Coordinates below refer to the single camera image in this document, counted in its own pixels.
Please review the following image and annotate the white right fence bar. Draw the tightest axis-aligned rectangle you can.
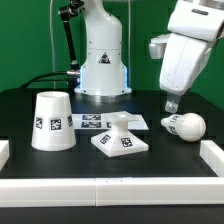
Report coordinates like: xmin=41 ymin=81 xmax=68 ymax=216
xmin=199 ymin=140 xmax=224 ymax=177

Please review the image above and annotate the white fence bar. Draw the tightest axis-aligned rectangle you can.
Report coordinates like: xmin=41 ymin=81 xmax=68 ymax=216
xmin=0 ymin=140 xmax=10 ymax=171
xmin=199 ymin=140 xmax=224 ymax=177
xmin=0 ymin=177 xmax=224 ymax=207

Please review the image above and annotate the white lamp base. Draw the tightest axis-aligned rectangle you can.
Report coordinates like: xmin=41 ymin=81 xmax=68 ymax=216
xmin=91 ymin=111 xmax=149 ymax=157

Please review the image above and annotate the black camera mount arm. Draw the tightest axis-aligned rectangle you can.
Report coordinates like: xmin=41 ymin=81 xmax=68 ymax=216
xmin=57 ymin=0 xmax=86 ymax=72

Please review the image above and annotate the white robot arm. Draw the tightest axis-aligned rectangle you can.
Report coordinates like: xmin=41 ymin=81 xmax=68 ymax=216
xmin=75 ymin=0 xmax=212 ymax=113

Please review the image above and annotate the white lamp bulb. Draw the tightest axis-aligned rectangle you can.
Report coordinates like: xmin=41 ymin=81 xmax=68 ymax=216
xmin=161 ymin=113 xmax=206 ymax=142

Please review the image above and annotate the white marker sheet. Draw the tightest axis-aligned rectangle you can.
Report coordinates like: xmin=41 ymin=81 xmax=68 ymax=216
xmin=72 ymin=114 xmax=148 ymax=130

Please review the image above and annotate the white lamp shade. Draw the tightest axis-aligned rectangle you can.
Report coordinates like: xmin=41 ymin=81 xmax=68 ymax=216
xmin=31 ymin=91 xmax=76 ymax=151

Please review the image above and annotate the white hanging cable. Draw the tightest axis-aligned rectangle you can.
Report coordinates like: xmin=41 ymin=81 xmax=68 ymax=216
xmin=48 ymin=0 xmax=57 ymax=90

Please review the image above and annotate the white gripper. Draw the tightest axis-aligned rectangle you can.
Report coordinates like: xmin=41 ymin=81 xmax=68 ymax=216
xmin=159 ymin=33 xmax=212 ymax=113

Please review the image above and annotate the white front fence bar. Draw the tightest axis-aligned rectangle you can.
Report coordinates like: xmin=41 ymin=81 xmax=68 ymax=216
xmin=0 ymin=177 xmax=224 ymax=207

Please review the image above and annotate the black cable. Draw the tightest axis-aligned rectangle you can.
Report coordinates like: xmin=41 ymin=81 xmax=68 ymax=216
xmin=19 ymin=69 xmax=82 ymax=90

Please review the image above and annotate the white left fence bar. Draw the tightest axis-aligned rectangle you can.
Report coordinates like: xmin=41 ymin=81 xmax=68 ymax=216
xmin=0 ymin=140 xmax=10 ymax=171

